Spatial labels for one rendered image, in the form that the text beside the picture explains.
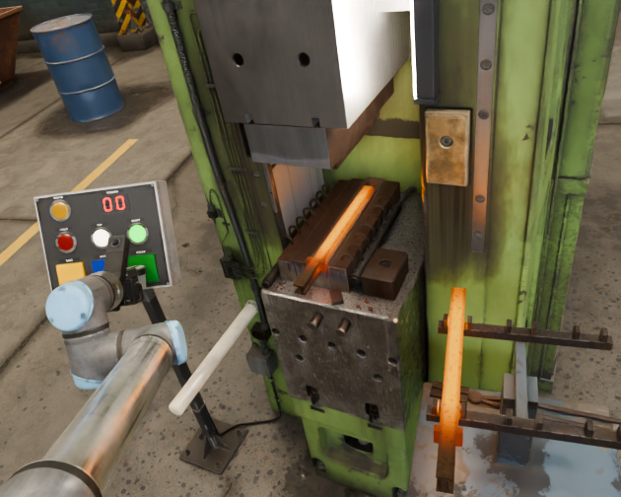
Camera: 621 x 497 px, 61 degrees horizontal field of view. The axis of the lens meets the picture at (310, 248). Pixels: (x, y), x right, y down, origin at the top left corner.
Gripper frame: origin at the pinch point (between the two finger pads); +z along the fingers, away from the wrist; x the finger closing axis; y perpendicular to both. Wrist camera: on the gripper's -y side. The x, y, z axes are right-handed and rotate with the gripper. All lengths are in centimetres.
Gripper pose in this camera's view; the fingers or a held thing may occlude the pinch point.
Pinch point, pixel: (139, 266)
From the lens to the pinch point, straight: 145.7
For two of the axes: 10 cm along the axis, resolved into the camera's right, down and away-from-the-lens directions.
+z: 0.9, -1.3, 9.9
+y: 1.3, 9.9, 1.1
